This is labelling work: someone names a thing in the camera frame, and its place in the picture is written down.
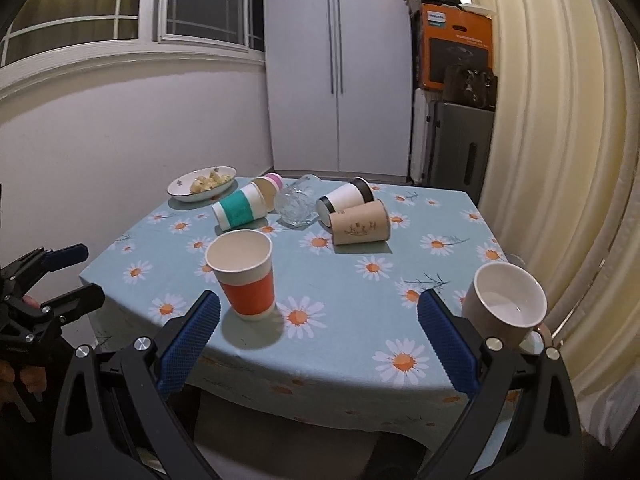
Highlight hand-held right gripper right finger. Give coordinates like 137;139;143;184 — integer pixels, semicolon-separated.
416;289;584;480

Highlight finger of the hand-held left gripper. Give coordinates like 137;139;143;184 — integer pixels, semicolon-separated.
0;243;90;293
20;282;106;341

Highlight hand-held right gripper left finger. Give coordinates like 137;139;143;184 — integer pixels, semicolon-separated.
50;290;223;480

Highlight orange and white paper cup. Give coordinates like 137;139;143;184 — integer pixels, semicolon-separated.
205;229;276;322

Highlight teal and white paper cup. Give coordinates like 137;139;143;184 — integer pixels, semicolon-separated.
212;182;268;231

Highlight brown paper cup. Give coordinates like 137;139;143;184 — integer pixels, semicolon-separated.
329;199;391;246

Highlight pink paper cup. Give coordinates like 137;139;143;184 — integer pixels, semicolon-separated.
251;172;284;211

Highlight white and black paper cup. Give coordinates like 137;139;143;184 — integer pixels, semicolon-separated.
316;177;374;228

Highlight person's left hand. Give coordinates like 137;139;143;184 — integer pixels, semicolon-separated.
0;296;48;401

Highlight white ceramic mug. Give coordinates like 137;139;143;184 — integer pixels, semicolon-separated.
460;262;553;353

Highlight white oval dish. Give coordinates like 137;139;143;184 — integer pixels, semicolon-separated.
167;166;239;203

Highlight blue daisy tablecloth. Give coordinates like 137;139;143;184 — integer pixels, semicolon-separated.
79;176;523;433

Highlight yellow food pieces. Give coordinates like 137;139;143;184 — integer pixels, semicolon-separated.
190;170;234;194

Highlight clear glass mug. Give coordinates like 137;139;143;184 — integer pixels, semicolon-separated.
273;174;323;230

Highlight grey suitcase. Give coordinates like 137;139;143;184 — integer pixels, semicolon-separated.
430;100;497;206

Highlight white folded panel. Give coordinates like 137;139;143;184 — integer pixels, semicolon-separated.
408;89;437;187

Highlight cream curtain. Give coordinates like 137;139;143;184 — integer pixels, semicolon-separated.
402;0;640;426

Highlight white framed window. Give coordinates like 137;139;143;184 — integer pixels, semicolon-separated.
0;0;266;68

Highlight brown handbag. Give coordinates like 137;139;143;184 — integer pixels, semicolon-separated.
444;65;499;111

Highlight white wardrobe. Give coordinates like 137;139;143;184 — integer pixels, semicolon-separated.
262;0;426;178

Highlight orange cardboard box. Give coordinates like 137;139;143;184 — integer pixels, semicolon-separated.
411;2;494;92

